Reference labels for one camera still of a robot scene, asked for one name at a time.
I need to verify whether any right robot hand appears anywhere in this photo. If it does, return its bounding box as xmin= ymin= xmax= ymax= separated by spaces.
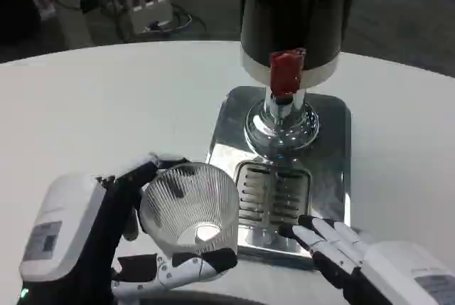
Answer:
xmin=278 ymin=215 xmax=455 ymax=305

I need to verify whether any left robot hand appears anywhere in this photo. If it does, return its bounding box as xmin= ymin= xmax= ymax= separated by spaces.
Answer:
xmin=18 ymin=152 xmax=238 ymax=305

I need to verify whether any clear ribbed glass cup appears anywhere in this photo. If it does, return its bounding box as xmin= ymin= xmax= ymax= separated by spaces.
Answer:
xmin=139 ymin=162 xmax=240 ymax=259

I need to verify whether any steel drip tray base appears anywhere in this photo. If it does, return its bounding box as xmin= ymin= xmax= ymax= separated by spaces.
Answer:
xmin=205 ymin=85 xmax=353 ymax=270

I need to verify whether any black drink dispenser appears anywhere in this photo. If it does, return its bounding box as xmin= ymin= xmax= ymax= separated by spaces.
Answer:
xmin=239 ymin=0 xmax=350 ymax=152

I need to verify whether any red dispenser tap handle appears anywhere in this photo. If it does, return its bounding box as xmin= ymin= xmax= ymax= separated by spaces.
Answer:
xmin=269 ymin=48 xmax=306 ymax=97

